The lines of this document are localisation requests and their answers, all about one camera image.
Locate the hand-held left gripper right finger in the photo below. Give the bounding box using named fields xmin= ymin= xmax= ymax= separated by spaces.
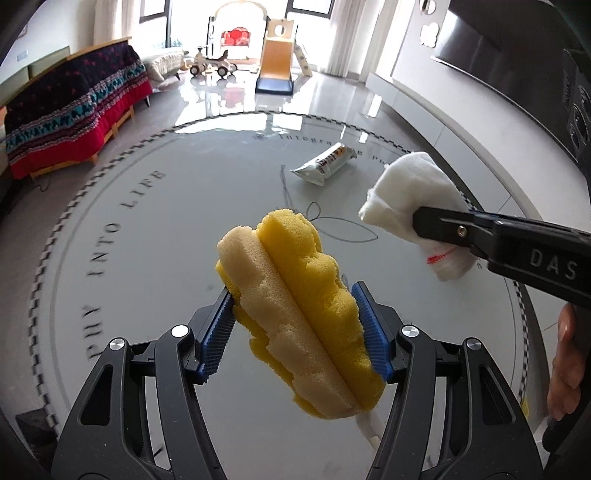
xmin=350 ymin=281 xmax=546 ymax=480

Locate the thin black wire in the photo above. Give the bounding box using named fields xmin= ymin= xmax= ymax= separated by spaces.
xmin=278 ymin=164 xmax=380 ymax=244

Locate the grey-green sofa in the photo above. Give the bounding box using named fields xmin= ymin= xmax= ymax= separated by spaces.
xmin=0 ymin=44 xmax=71 ymax=90

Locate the ride-on toy car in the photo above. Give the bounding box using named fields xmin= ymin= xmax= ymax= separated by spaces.
xmin=186 ymin=45 xmax=239 ymax=78

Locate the yellow sponge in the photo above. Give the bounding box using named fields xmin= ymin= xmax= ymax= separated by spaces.
xmin=215 ymin=209 xmax=385 ymax=421

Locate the person's right hand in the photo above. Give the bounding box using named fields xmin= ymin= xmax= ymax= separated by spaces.
xmin=546 ymin=303 xmax=591 ymax=422

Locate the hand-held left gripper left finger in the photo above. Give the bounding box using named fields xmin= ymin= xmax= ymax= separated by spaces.
xmin=51 ymin=286 xmax=237 ymax=480

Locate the red and white playhouse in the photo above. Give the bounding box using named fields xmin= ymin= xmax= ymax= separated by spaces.
xmin=205 ymin=0 xmax=272 ymax=64

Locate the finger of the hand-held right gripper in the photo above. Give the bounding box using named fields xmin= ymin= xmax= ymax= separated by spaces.
xmin=412 ymin=206 xmax=499 ymax=267

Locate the silver toothpaste tube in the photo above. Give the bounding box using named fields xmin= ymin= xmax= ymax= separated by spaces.
xmin=290 ymin=142 xmax=360 ymax=187

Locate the white low cabinet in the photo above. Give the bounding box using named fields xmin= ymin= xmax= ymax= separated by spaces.
xmin=366 ymin=71 xmax=591 ymax=224

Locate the wall-mounted television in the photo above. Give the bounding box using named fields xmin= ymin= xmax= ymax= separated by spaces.
xmin=429 ymin=0 xmax=591 ymax=100

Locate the wooden children's slide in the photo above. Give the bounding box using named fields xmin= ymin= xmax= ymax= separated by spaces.
xmin=255 ymin=18 xmax=313 ymax=97

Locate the wooden bench frame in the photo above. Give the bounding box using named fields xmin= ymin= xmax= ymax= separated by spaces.
xmin=28 ymin=92 xmax=153 ymax=182

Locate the white cloth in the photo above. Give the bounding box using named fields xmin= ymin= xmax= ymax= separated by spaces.
xmin=358 ymin=151 xmax=481 ymax=283

